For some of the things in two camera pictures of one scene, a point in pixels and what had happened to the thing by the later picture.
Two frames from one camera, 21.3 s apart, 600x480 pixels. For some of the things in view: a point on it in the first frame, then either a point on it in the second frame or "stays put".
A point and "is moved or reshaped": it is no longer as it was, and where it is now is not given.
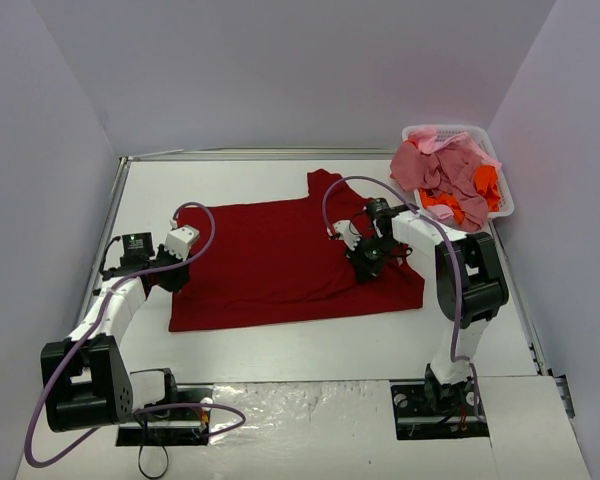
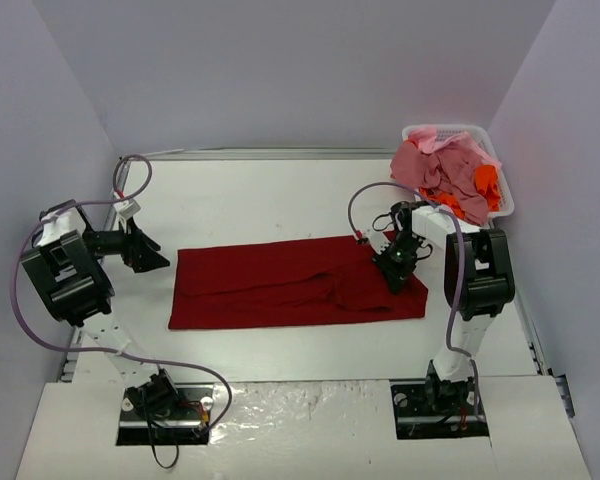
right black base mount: [425, 411] stays put
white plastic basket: [481, 139] stays put
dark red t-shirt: [275, 265] is moved or reshaped
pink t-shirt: [445, 167] stays put
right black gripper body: [362, 267] to [395, 268]
